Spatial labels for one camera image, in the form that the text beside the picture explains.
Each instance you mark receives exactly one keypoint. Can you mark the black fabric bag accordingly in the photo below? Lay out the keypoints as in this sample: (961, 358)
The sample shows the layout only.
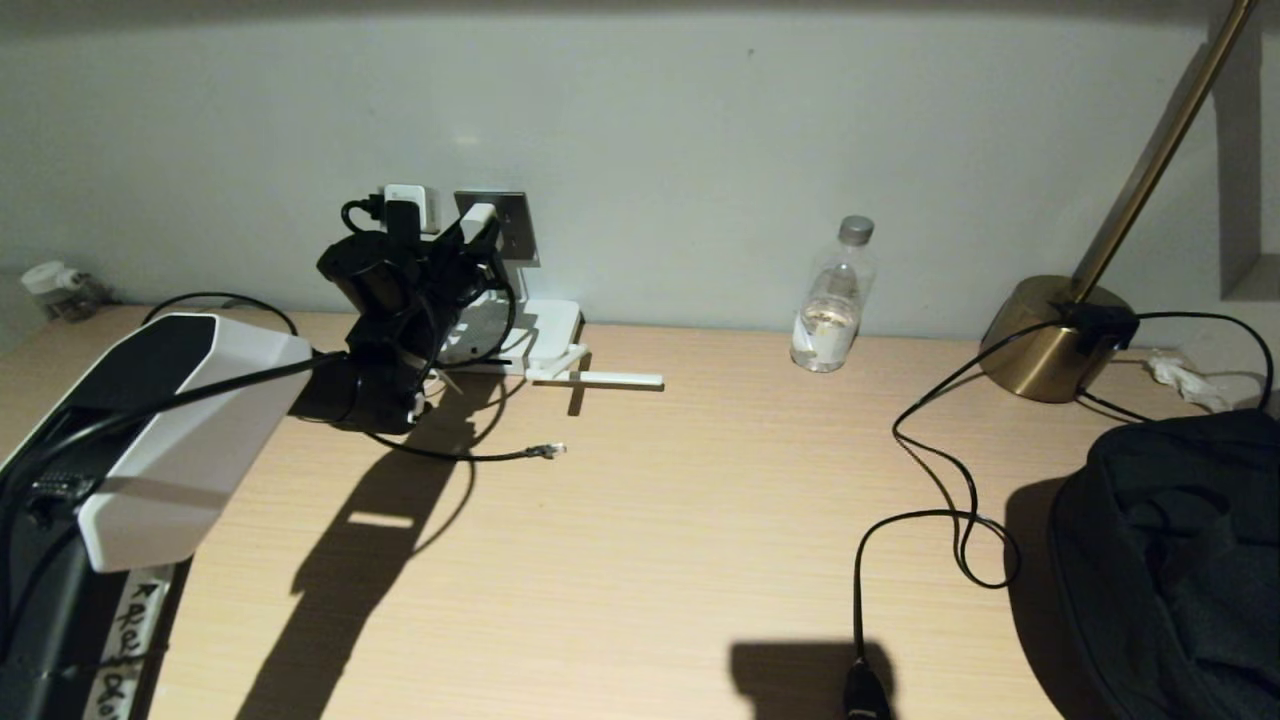
(1170, 560)

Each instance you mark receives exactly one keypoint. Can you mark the brass desk lamp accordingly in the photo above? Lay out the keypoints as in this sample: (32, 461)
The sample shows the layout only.
(1040, 350)

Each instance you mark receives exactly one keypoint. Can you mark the small grey glass jar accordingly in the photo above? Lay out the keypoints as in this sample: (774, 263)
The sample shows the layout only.
(82, 300)

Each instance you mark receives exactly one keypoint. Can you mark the black box on lamp base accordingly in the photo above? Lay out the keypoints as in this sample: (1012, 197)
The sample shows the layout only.
(1100, 328)

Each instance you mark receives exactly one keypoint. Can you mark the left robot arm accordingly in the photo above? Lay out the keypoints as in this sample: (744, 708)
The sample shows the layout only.
(190, 450)

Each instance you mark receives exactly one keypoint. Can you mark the grey wall socket plate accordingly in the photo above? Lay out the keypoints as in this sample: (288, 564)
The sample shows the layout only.
(518, 228)

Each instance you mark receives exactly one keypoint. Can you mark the white router with antennas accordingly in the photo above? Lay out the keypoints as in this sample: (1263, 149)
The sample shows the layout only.
(550, 325)

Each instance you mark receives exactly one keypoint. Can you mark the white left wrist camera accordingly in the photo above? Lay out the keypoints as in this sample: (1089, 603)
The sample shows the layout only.
(425, 208)

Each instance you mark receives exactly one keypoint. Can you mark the clear plastic water bottle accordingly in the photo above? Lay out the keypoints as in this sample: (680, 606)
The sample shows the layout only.
(830, 320)

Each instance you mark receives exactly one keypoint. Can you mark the white power adapter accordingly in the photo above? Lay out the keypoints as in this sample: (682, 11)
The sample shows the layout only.
(480, 217)

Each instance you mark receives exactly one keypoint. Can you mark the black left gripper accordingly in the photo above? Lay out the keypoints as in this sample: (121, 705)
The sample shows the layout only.
(400, 285)

